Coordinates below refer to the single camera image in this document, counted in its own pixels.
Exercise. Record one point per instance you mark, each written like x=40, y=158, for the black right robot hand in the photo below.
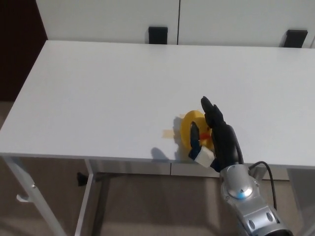
x=222, y=137

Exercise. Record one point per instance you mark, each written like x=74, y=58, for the yellow rubber duck toy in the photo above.
x=194, y=123

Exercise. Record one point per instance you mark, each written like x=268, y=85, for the tan tape cross marker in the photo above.
x=168, y=133

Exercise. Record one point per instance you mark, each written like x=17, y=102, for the white desk frame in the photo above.
x=86, y=191

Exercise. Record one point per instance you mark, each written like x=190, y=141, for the black floor bracket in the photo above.
x=81, y=178

